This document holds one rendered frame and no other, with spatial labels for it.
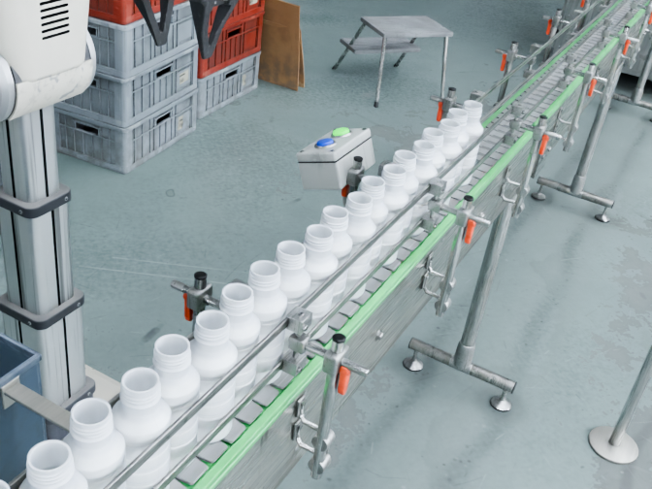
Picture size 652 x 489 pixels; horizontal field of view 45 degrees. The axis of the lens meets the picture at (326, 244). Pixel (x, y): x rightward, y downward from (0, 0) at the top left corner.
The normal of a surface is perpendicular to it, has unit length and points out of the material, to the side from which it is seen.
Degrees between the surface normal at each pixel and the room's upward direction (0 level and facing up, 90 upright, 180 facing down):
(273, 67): 98
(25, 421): 90
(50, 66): 90
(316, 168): 90
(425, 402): 0
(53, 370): 90
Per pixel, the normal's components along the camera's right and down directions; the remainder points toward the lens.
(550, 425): 0.12, -0.83
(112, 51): -0.37, 0.46
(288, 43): -0.47, 0.59
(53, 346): 0.87, 0.35
